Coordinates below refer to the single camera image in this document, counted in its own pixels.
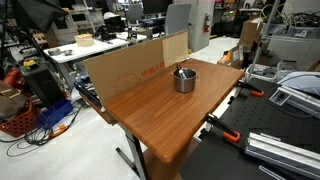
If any black Expo marker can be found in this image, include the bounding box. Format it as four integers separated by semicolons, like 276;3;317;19
176;65;186;79

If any wooden table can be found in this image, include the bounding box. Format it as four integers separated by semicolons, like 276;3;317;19
100;58;246;180

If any cardboard backboard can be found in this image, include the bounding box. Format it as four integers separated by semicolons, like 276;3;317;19
84;30;188;103

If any grey office chair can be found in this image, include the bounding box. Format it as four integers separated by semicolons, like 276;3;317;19
164;4;191;35

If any near orange-black clamp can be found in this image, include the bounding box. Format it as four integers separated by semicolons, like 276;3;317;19
199;113;240;143

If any orange-black clamp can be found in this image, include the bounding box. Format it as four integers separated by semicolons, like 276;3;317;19
199;113;240;143
228;80;264;104

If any red fire extinguisher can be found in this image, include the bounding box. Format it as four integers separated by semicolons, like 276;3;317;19
204;12;210;32

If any black perforated breadboard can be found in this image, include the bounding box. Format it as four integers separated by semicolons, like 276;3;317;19
180;79;320;180

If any small wooden box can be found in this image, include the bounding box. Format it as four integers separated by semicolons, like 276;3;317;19
74;34;94;47

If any far orange-black clamp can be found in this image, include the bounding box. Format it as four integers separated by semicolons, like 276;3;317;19
228;80;264;104

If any white work table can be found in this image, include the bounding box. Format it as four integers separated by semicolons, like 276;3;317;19
42;31;148;88

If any cardboard box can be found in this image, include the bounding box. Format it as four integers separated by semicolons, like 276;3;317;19
239;17;263;46

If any blue plastic bin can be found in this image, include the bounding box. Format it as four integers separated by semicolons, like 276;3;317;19
37;99;73;129

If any red plastic basket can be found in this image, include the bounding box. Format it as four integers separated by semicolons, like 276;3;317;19
0;101;39;138

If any steel bowl with handles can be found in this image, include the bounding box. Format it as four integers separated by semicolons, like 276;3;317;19
172;68;197;93

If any aluminium extrusion rail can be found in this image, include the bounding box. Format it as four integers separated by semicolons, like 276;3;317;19
245;132;320;180

